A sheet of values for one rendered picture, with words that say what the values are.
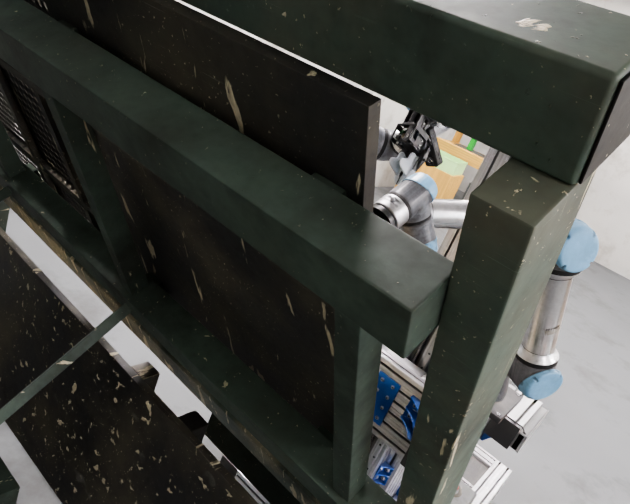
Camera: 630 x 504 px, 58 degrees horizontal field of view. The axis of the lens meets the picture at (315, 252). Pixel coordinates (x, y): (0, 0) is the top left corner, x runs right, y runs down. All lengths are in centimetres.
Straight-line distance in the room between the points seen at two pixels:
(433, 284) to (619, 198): 961
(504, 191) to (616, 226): 967
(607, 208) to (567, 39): 969
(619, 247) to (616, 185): 98
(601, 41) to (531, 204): 13
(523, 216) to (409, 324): 15
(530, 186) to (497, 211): 4
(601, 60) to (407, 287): 24
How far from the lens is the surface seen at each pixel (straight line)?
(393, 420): 200
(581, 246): 149
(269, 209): 61
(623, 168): 1012
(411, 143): 152
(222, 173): 67
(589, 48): 48
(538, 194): 49
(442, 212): 144
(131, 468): 177
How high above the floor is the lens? 186
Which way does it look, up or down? 21 degrees down
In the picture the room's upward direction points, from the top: 22 degrees clockwise
